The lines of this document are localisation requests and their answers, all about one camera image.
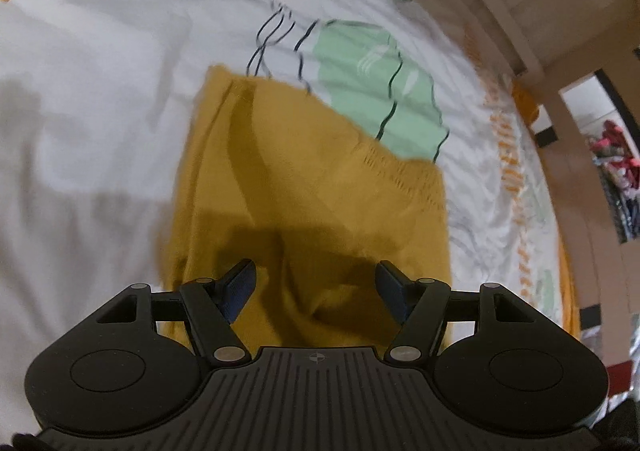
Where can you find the colourful clothes pile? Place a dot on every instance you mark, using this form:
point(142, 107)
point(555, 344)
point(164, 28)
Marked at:
point(617, 171)

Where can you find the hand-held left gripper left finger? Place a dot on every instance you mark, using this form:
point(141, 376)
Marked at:
point(237, 291)

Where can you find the white cactus print blanket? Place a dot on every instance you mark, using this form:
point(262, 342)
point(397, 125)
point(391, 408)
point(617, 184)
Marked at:
point(125, 56)

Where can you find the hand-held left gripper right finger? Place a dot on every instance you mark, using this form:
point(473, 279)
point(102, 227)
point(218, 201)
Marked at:
point(395, 291)

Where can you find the mustard bed sheet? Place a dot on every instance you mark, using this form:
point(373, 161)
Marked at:
point(570, 281)

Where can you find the mustard yellow knit garment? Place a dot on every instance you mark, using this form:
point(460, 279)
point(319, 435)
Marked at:
point(310, 181)

